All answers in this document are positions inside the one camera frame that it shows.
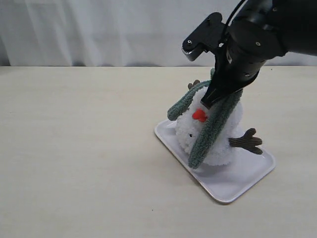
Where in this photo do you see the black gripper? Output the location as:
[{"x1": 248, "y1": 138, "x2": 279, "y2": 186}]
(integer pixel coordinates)
[{"x1": 200, "y1": 37, "x2": 269, "y2": 110}]

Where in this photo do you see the white curtain backdrop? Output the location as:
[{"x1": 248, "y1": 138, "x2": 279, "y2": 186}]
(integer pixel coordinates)
[{"x1": 0, "y1": 0, "x2": 317, "y2": 67}]

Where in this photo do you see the white rectangular plastic tray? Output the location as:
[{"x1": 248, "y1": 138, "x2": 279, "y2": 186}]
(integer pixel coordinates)
[{"x1": 154, "y1": 119, "x2": 276, "y2": 204}]

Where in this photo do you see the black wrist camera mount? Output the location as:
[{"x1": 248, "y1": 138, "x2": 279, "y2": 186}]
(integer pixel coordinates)
[{"x1": 182, "y1": 12, "x2": 229, "y2": 61}]

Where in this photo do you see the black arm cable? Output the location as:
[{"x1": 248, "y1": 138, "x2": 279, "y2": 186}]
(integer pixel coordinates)
[{"x1": 217, "y1": 0, "x2": 248, "y2": 48}]

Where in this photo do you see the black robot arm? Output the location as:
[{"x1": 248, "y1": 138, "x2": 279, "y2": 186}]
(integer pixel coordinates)
[{"x1": 201, "y1": 0, "x2": 317, "y2": 108}]

